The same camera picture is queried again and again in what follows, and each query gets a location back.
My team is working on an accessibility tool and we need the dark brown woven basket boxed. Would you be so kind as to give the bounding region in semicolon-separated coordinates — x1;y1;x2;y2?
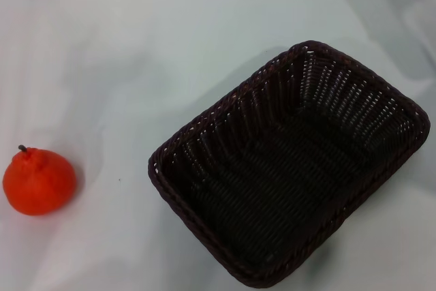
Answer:
147;40;431;289

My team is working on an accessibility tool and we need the white tablecloth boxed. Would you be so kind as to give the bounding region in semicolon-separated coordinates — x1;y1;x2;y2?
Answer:
0;0;436;291

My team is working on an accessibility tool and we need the orange tangerine with stem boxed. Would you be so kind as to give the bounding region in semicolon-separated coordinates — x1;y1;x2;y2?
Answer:
2;144;77;217

